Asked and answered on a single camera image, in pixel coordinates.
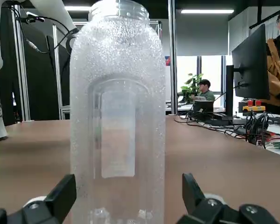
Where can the aluminium frame post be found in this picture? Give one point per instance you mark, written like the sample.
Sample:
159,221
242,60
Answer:
172,58

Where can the black computer monitor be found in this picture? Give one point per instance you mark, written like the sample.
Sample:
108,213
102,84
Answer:
252,65

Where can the yellow emergency stop box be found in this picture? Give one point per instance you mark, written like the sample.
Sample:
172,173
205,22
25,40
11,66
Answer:
254,106

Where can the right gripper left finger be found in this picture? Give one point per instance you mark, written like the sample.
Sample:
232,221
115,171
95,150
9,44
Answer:
58,198

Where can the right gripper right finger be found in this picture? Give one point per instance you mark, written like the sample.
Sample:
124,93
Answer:
196,200

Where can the black laptop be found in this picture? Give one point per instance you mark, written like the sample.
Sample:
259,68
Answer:
203,106

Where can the transparent plastic bottle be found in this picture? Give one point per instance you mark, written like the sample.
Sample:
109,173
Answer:
116,70

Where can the green potted plant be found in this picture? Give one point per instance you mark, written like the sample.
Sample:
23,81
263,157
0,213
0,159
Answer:
191,84

